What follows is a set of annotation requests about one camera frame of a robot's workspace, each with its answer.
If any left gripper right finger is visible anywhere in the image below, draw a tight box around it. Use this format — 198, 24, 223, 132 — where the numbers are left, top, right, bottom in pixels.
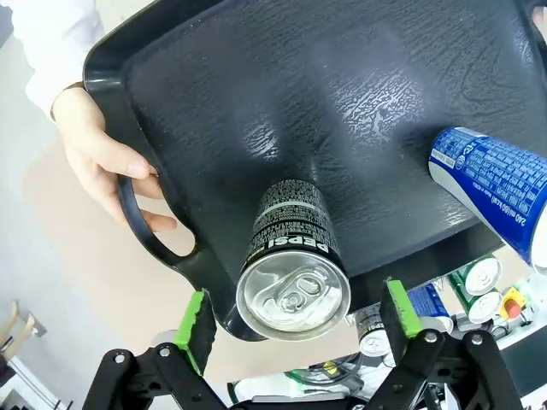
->
369, 277, 526, 410

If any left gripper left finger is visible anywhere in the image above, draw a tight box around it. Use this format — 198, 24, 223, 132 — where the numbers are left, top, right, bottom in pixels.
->
82, 289, 227, 410

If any black Pepsi can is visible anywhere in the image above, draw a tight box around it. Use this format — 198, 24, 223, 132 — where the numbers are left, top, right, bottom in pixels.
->
236, 179, 352, 342

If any blue Pocari Sweat can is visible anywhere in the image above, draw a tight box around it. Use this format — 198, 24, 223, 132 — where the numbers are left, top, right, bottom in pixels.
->
405, 281, 455, 337
428, 126, 547, 272

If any black plastic serving tray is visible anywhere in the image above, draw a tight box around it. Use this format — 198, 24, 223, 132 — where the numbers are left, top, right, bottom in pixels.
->
82, 0, 547, 342

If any person's right forearm white sleeve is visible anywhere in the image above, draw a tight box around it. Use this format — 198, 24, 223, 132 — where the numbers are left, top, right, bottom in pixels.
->
0, 0, 106, 108

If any person's right hand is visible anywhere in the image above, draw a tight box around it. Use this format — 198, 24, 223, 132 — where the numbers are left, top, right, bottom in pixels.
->
50, 85, 179, 234

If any green Chilsung can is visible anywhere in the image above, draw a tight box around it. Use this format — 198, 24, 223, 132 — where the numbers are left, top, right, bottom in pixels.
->
468, 290, 504, 325
448, 255, 503, 298

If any yellow red emergency stop button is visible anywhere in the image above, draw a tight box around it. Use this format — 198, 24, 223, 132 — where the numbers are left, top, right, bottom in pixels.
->
499, 286, 525, 319

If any white wire can rack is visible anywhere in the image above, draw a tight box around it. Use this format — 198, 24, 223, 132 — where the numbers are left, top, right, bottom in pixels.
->
348, 251, 539, 368

